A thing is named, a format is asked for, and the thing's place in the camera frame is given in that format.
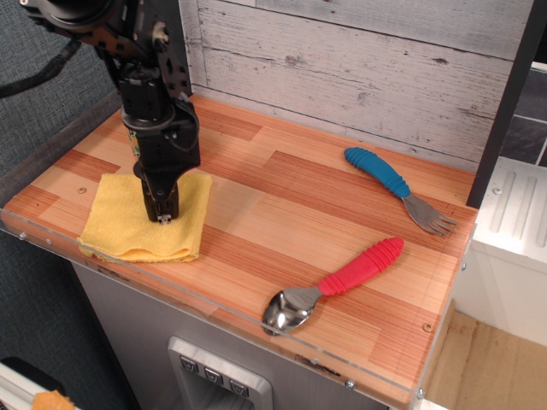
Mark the orange object bottom left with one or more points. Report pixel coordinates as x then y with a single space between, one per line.
51 400

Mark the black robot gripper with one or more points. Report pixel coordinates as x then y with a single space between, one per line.
168 141

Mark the red handled toy spoon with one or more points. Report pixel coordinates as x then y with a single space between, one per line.
291 307

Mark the dark left frame post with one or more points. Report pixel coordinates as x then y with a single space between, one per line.
177 40

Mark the peas and carrots toy can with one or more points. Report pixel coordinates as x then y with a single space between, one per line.
133 138

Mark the grey toy fridge cabinet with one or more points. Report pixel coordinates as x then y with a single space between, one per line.
174 358

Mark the blue handled toy fork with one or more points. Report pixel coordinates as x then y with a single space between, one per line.
420 211

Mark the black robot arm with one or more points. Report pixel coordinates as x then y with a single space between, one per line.
134 40

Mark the yellow dish towel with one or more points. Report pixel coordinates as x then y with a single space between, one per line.
118 226

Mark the dark right frame post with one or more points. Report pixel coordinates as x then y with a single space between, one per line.
528 47

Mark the dark frame post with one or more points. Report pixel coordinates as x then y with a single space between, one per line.
177 40
528 47

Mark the white toy sink unit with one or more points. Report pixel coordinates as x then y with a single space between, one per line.
503 277

